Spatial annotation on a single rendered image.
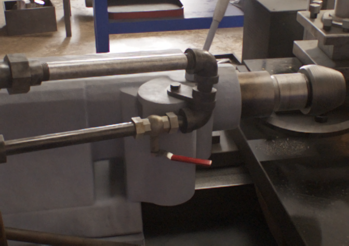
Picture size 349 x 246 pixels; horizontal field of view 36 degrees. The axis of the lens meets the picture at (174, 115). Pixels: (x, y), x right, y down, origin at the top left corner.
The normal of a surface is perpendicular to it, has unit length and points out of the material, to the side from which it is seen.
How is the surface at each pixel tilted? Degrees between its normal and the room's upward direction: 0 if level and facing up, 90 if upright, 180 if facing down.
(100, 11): 90
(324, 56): 0
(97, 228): 61
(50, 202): 66
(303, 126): 50
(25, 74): 56
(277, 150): 0
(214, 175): 0
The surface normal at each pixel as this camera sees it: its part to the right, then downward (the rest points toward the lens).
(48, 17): 0.32, 0.44
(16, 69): 0.46, -0.17
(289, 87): 0.14, -0.16
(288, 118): 0.00, -0.88
